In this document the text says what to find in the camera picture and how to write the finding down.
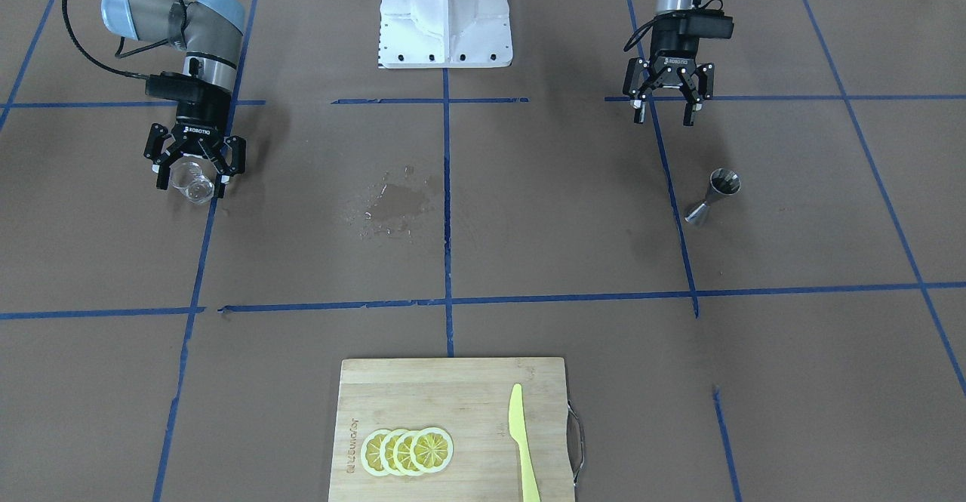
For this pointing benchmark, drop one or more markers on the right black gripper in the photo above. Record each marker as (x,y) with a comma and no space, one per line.
(198,114)

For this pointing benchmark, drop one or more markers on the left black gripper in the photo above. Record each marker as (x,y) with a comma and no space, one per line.
(667,50)

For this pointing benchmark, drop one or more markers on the steel cocktail shaker cup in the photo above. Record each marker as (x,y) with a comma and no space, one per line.
(722,183)

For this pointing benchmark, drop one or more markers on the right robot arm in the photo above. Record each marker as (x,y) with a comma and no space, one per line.
(210,35)

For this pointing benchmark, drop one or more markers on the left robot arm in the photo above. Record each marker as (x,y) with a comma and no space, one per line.
(662,6)

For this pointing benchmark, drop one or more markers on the lemon slice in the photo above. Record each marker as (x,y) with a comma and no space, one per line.
(406,452)

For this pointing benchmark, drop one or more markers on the bamboo cutting board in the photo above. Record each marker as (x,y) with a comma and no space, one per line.
(469,398)

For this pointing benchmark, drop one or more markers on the yellow plastic knife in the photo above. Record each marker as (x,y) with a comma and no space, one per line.
(518,432)

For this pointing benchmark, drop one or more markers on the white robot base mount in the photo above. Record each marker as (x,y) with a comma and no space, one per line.
(454,34)

